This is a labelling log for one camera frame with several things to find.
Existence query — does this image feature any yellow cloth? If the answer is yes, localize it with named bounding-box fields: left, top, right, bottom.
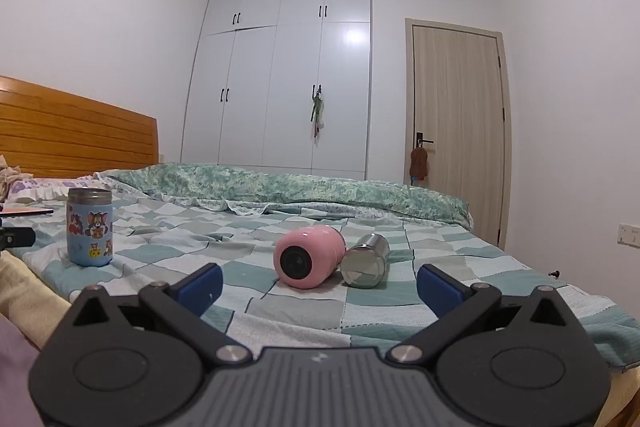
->
left=0, top=251, right=72, bottom=350

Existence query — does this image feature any stainless steel cup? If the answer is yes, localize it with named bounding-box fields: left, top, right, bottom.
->
left=340, top=233, right=391, bottom=289

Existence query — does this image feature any checkered bed sheet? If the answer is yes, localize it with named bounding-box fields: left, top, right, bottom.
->
left=22, top=179, right=640, bottom=368

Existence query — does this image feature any purple floral pillow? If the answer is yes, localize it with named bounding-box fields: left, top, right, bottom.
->
left=0, top=177, right=101, bottom=208

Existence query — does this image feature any beige crumpled cloth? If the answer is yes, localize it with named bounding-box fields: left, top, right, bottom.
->
left=0, top=154, right=22, bottom=204

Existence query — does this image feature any white wardrobe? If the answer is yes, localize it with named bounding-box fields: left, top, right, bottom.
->
left=181, top=0, right=373, bottom=180

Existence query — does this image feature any pink cup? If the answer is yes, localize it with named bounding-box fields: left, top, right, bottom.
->
left=273, top=228, right=347, bottom=290

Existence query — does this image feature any green floral quilt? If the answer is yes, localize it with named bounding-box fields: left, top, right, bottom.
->
left=95, top=163, right=473, bottom=228

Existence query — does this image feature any white wall socket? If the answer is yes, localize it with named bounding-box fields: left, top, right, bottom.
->
left=617, top=223, right=640, bottom=251

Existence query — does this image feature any wooden headboard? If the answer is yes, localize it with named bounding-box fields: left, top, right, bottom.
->
left=0, top=76, right=159, bottom=180

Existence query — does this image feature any black bar object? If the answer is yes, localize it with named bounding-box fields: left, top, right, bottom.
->
left=0, top=227, right=37, bottom=252

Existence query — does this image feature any brown hanging pouch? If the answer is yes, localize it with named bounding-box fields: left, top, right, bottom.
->
left=409, top=146, right=430, bottom=182

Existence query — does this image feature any wooden bed frame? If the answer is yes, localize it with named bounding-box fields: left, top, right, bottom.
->
left=597, top=364, right=640, bottom=427

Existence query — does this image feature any blue cartoon print cup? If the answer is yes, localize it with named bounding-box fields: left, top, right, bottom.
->
left=66, top=188, right=114, bottom=269

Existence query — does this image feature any lilac cloth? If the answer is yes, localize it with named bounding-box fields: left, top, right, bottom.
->
left=0, top=314, right=43, bottom=427

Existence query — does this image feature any light wooden door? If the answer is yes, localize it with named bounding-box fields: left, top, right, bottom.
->
left=405, top=18, right=512, bottom=250

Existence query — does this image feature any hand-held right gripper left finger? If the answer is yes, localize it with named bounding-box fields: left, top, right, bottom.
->
left=70, top=263, right=252, bottom=363

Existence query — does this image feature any red flat tablet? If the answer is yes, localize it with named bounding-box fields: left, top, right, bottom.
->
left=0, top=206, right=54, bottom=218

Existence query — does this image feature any green hanging ornament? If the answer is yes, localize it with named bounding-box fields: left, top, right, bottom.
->
left=308, top=96, right=328, bottom=138

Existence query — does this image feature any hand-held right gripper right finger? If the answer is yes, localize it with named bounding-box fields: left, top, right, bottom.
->
left=391, top=263, right=571, bottom=362

